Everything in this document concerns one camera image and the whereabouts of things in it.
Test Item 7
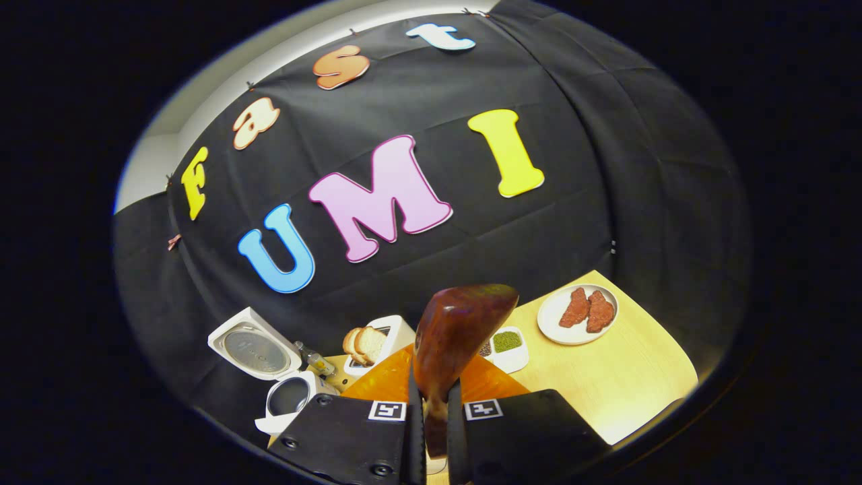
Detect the black backdrop cloth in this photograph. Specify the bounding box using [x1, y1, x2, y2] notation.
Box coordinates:
[113, 0, 752, 439]

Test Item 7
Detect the brown wooden spoon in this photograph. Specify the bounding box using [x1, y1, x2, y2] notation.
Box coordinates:
[413, 284, 520, 459]

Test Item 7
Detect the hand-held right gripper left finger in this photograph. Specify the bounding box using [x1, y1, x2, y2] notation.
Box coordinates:
[268, 344, 428, 485]

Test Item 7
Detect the white rice cooker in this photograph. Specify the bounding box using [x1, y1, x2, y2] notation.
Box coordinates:
[207, 307, 337, 435]

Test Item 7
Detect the white divided dish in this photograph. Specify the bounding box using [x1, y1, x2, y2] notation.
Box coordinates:
[477, 326, 530, 375]

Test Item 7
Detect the small glass bottle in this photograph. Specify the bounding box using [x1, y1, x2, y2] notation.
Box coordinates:
[294, 341, 337, 378]

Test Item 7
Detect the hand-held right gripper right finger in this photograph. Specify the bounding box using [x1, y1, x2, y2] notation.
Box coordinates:
[448, 357, 610, 485]

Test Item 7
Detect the white toaster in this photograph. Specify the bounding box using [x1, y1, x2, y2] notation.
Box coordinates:
[342, 315, 416, 377]

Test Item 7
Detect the white round plate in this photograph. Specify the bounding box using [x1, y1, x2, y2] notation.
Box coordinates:
[537, 284, 620, 346]

